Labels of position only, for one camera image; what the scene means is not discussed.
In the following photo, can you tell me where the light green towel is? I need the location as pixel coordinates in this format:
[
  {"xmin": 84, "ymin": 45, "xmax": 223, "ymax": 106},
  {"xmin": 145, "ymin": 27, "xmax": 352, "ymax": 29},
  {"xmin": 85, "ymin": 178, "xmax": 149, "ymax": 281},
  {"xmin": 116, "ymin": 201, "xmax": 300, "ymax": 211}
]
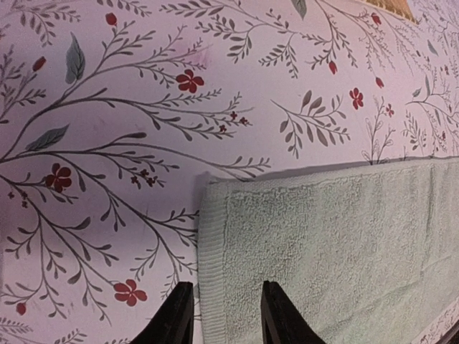
[{"xmin": 197, "ymin": 158, "xmax": 458, "ymax": 343}]

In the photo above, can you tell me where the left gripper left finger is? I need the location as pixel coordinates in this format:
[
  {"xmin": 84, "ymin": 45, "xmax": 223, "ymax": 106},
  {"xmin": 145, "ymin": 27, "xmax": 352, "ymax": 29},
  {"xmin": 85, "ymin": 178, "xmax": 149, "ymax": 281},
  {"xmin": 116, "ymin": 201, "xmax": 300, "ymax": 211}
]
[{"xmin": 131, "ymin": 282, "xmax": 194, "ymax": 344}]

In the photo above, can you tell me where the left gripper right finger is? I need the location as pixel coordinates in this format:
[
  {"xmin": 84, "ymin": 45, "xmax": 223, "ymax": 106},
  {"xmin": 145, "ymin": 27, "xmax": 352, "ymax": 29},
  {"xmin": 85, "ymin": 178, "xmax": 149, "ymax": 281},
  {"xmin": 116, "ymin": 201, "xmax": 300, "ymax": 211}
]
[{"xmin": 260, "ymin": 281, "xmax": 326, "ymax": 344}]

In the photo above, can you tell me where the woven bamboo tray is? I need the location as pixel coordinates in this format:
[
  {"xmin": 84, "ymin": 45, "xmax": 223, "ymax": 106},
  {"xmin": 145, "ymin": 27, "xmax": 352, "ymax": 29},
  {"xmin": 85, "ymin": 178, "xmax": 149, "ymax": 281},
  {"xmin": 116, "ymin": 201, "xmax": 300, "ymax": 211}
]
[{"xmin": 364, "ymin": 0, "xmax": 417, "ymax": 24}]

